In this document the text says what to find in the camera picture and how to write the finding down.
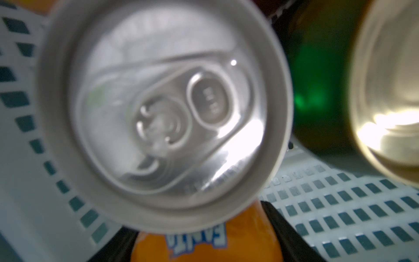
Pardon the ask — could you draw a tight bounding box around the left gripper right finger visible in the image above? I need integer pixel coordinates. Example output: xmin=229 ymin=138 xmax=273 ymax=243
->
xmin=261 ymin=201 xmax=319 ymax=262

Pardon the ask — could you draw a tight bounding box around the orange Fanta can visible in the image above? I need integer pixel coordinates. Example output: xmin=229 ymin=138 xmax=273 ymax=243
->
xmin=33 ymin=1 xmax=293 ymax=262

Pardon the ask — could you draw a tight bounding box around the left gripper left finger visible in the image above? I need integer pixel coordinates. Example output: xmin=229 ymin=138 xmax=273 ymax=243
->
xmin=88 ymin=227 xmax=139 ymax=262

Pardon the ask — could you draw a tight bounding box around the green soda can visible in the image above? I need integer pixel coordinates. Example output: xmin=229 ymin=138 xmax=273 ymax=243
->
xmin=273 ymin=1 xmax=419 ymax=187

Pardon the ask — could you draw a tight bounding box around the white plastic basket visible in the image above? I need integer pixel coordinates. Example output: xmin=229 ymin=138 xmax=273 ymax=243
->
xmin=1 ymin=1 xmax=419 ymax=262

